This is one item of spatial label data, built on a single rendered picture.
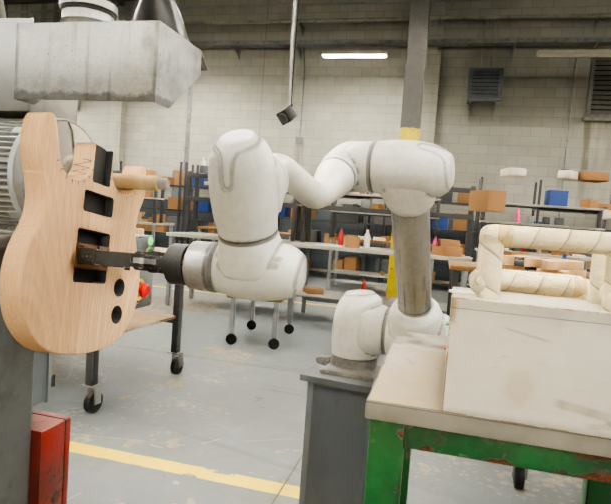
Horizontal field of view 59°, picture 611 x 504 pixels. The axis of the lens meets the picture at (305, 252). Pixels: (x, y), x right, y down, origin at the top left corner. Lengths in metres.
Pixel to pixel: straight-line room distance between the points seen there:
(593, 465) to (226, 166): 0.69
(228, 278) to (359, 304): 0.88
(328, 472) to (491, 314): 1.14
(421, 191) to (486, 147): 10.85
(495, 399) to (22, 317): 0.74
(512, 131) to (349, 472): 10.87
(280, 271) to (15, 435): 0.88
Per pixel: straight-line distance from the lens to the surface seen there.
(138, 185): 1.19
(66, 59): 1.15
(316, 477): 1.88
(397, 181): 1.33
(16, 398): 1.51
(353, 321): 1.74
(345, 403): 1.76
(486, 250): 0.83
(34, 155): 1.01
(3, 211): 1.29
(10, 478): 1.57
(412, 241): 1.46
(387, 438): 0.89
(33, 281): 0.99
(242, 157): 0.83
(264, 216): 0.86
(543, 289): 1.00
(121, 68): 1.08
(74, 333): 1.09
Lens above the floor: 1.20
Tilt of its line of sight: 4 degrees down
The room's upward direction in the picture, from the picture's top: 4 degrees clockwise
